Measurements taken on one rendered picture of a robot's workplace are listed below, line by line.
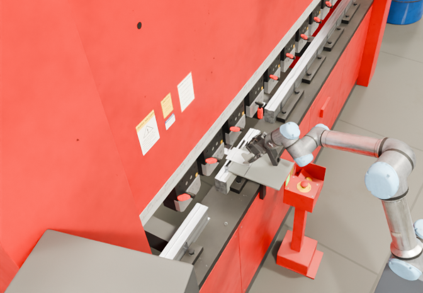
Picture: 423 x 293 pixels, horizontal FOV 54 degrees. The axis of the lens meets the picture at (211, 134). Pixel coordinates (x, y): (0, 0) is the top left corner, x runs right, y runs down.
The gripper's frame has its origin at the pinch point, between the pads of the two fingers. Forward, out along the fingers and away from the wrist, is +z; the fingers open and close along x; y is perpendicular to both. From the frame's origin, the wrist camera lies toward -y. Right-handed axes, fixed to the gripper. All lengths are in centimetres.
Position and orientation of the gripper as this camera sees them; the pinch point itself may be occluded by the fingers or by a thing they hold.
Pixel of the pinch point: (248, 158)
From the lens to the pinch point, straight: 201.7
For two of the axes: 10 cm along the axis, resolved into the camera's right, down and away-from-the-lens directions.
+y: -7.1, -6.9, -1.4
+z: -5.0, 3.5, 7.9
